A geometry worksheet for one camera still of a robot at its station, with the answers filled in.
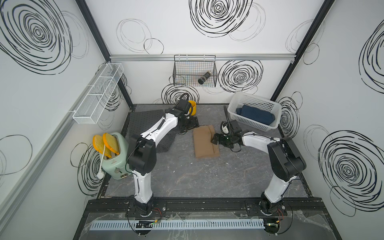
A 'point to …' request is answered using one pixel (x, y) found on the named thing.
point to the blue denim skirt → (257, 113)
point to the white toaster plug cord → (100, 174)
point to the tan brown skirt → (204, 147)
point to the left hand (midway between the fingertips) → (195, 127)
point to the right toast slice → (110, 141)
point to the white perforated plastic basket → (239, 99)
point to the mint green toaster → (119, 166)
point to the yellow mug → (194, 105)
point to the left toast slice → (98, 144)
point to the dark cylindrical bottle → (203, 78)
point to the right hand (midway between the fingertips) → (216, 142)
